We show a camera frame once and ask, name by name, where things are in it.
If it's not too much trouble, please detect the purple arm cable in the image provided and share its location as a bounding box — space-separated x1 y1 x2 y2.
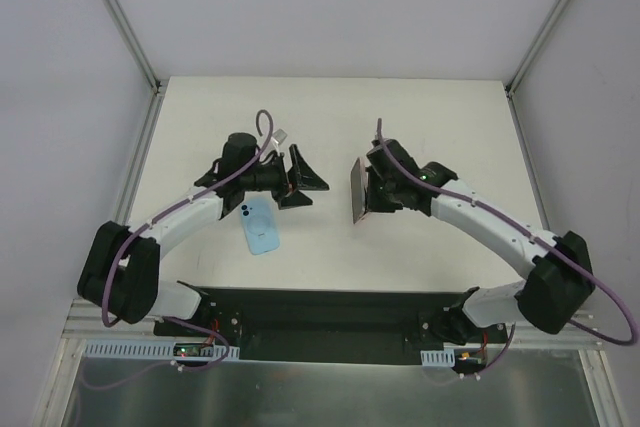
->
374 117 640 388
79 108 281 391

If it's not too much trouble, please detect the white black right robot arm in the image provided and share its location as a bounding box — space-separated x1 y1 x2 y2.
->
350 139 595 345

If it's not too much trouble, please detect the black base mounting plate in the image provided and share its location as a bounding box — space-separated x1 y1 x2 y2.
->
152 280 506 363

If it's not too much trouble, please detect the aluminium corner post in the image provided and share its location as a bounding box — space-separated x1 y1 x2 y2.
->
102 0 163 94
505 0 573 99

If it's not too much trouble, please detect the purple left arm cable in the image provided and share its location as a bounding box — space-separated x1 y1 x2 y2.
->
79 108 281 391

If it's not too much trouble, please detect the left aluminium corner post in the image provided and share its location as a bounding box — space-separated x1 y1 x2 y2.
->
102 0 163 94

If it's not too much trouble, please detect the right aluminium corner post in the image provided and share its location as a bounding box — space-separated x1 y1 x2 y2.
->
505 0 573 99

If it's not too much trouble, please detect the aluminium front frame rail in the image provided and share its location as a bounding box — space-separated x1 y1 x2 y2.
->
62 299 605 350

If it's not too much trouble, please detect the light blue phone case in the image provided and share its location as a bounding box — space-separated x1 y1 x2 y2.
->
240 197 280 255

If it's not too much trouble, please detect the pink phone case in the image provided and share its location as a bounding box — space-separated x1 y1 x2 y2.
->
350 157 369 225

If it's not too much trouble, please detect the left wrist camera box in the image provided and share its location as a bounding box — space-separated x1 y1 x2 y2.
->
270 129 288 152

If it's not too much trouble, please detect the right white cable duct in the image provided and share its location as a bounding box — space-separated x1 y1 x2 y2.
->
420 348 456 368

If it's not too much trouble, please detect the left white cable duct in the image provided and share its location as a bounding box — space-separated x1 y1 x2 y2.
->
84 340 240 362

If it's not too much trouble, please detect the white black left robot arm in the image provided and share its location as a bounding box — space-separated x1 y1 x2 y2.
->
77 133 329 336

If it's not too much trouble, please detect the white cable duct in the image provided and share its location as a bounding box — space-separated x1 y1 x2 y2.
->
420 348 456 368
84 340 240 362

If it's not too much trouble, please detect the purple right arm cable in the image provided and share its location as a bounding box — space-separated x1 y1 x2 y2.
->
374 117 640 388

